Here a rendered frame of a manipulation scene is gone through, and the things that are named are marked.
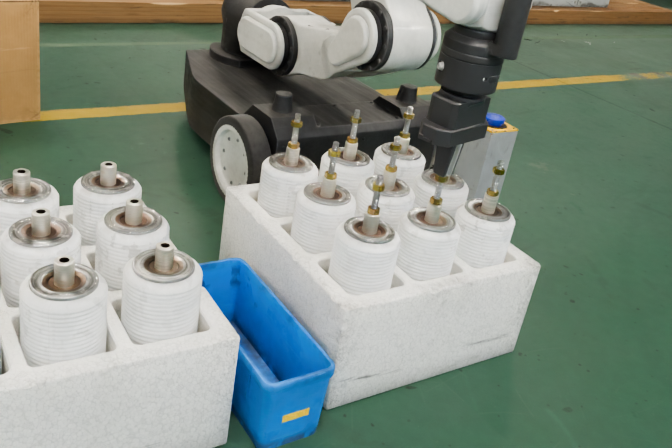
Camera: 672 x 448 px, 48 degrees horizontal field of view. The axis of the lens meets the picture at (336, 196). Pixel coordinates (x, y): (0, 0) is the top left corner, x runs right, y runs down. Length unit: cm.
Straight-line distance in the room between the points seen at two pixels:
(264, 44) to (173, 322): 102
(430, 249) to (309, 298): 19
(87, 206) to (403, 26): 73
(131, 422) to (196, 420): 9
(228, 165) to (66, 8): 139
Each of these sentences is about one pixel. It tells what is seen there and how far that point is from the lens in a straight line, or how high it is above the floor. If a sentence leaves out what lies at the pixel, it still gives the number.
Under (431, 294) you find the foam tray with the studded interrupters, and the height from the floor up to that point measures 17.
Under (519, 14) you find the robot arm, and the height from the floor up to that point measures 59.
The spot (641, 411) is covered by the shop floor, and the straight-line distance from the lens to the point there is 136.
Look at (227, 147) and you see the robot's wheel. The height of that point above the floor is 12.
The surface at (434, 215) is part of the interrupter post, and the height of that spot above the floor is 27.
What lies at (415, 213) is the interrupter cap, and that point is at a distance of 116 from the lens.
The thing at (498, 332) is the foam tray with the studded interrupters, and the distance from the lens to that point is 130.
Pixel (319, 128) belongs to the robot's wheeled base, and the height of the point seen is 19.
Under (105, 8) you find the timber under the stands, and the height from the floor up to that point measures 5.
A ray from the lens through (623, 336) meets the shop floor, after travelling 153.
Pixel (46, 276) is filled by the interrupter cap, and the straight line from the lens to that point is 92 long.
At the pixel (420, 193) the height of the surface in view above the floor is 23.
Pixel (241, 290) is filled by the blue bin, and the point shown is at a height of 7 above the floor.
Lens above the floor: 76
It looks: 26 degrees down
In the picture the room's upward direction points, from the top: 10 degrees clockwise
